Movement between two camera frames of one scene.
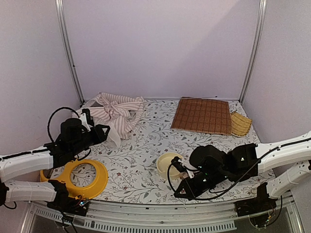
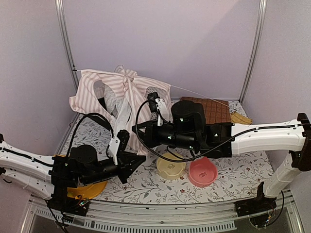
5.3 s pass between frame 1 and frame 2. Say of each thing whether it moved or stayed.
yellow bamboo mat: stayed
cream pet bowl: stayed
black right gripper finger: moved
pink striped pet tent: moved
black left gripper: moved
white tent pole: moved
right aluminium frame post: stayed
